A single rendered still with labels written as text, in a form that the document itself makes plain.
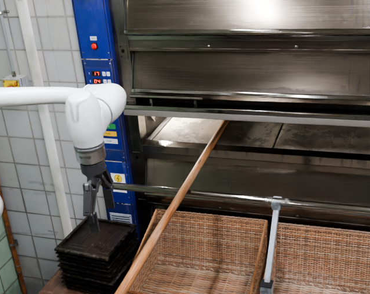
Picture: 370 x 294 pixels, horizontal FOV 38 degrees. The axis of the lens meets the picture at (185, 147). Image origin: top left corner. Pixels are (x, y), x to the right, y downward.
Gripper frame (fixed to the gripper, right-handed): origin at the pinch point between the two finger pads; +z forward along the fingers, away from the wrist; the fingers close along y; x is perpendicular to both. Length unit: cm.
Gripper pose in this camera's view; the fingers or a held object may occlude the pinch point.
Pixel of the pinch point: (102, 216)
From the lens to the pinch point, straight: 175.9
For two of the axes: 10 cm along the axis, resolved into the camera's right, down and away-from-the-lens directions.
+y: -2.2, 4.4, -8.7
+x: 9.7, 0.2, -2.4
